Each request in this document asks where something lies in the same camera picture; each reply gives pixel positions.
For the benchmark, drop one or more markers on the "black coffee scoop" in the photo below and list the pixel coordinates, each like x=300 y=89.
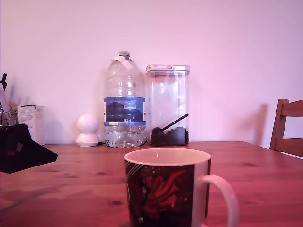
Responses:
x=158 y=131

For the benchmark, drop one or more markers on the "dark coffee beans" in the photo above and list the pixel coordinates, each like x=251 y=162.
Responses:
x=176 y=138

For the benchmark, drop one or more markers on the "white printed carton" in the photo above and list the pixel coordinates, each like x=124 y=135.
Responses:
x=30 y=120

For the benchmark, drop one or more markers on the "pale wooden utensil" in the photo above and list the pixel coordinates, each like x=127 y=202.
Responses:
x=12 y=105

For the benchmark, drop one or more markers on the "black pointed clip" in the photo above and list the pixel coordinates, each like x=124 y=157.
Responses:
x=4 y=81

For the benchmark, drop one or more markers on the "large clear water bottle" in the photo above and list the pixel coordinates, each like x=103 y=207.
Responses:
x=124 y=108

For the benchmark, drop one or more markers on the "white mug with red print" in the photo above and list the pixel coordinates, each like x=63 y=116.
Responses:
x=165 y=189

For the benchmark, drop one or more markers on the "clear plastic storage container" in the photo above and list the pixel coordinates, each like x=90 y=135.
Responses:
x=165 y=94

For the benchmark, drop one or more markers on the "brown wooden chair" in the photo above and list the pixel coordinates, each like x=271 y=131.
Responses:
x=287 y=144

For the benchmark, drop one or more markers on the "small white round camera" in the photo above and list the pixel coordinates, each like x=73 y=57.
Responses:
x=87 y=125

